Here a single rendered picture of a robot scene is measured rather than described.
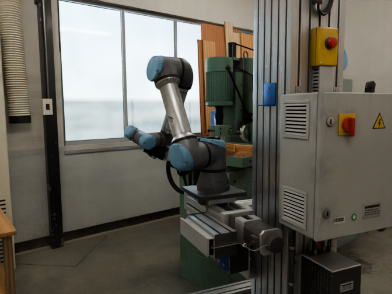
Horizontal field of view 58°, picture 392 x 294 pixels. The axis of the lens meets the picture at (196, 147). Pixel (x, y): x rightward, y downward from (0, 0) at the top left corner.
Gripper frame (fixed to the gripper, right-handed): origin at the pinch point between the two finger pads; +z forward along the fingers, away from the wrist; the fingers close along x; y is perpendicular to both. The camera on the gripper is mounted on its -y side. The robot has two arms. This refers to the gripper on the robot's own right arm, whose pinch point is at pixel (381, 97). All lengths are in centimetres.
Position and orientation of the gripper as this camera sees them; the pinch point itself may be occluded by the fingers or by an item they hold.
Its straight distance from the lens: 226.7
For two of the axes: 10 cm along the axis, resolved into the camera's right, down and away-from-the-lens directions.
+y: 0.9, 10.0, 0.0
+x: 6.1, -0.5, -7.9
